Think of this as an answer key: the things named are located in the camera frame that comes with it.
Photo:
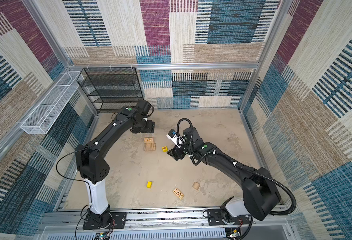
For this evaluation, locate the white wire mesh basket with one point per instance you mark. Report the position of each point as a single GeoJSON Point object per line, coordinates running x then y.
{"type": "Point", "coordinates": [42, 118]}

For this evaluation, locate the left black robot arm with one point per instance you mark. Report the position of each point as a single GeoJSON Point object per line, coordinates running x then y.
{"type": "Point", "coordinates": [91, 164]}

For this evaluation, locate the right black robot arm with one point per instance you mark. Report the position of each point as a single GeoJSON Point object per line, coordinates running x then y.
{"type": "Point", "coordinates": [260, 194]}

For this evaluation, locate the patterned wood block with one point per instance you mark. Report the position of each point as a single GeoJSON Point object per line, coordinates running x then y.
{"type": "Point", "coordinates": [178, 194]}
{"type": "Point", "coordinates": [148, 140]}

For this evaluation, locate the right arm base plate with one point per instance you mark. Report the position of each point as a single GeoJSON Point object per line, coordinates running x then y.
{"type": "Point", "coordinates": [216, 218]}

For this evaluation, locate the small wood cylinder block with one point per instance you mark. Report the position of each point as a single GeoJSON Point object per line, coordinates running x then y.
{"type": "Point", "coordinates": [196, 186]}

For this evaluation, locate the small yellow block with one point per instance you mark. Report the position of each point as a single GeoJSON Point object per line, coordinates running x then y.
{"type": "Point", "coordinates": [149, 184]}

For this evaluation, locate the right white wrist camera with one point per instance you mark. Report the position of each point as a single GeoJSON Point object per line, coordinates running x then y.
{"type": "Point", "coordinates": [175, 138]}

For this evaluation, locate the aluminium front rail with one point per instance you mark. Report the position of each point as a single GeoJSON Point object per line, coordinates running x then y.
{"type": "Point", "coordinates": [164, 224]}

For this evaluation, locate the black wire shelf rack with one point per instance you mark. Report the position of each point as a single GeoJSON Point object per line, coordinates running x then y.
{"type": "Point", "coordinates": [109, 89]}

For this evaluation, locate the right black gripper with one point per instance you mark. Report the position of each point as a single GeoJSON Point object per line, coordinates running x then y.
{"type": "Point", "coordinates": [176, 152]}

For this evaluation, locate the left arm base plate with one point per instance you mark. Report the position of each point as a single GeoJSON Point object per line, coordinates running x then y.
{"type": "Point", "coordinates": [116, 220]}

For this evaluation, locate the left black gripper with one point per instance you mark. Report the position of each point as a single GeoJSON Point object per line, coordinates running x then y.
{"type": "Point", "coordinates": [150, 129]}

